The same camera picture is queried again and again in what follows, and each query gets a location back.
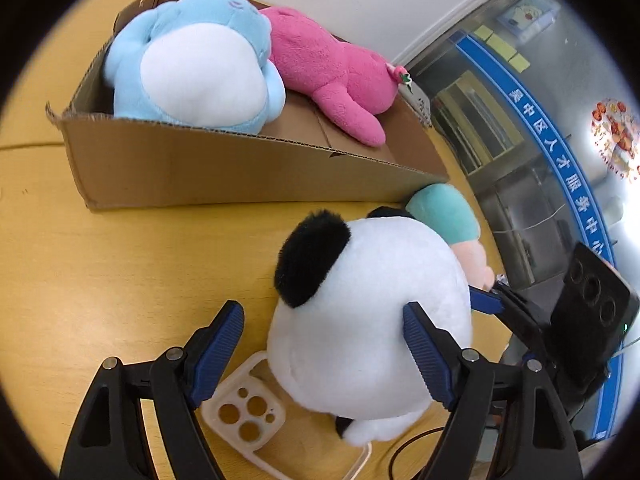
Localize black cable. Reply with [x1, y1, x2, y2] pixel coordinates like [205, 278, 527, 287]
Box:
[390, 425, 451, 480]

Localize wooden desktop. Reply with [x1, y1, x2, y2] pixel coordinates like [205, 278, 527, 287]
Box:
[0, 0, 511, 480]

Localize yellow sticky notes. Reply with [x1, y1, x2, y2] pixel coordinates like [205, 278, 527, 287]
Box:
[472, 24, 531, 73]

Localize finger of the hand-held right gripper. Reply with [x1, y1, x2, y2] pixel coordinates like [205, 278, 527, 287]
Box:
[469, 281, 553, 361]

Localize teal and pink plush toy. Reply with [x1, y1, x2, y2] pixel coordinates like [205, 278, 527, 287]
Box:
[406, 183, 496, 288]

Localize blue and white plush toy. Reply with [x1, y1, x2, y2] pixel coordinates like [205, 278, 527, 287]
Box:
[103, 0, 287, 135]

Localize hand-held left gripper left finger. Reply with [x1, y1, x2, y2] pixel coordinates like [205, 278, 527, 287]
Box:
[60, 300, 246, 480]

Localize cartoon wall poster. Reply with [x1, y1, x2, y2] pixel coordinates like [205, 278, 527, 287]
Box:
[496, 0, 557, 43]

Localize brown cardboard box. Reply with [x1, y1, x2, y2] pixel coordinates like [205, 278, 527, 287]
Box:
[46, 0, 451, 211]

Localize clear phone case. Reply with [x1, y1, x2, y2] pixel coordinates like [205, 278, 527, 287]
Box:
[202, 350, 373, 480]

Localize red festive window sticker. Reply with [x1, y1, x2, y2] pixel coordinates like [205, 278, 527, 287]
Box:
[590, 98, 640, 181]

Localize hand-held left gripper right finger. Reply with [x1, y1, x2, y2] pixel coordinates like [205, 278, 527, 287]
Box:
[402, 301, 584, 480]

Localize white panda plush toy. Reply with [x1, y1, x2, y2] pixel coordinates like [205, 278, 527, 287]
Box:
[266, 211, 475, 448]

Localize blue window banner strip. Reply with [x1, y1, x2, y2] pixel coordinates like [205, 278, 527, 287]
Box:
[454, 30, 626, 441]

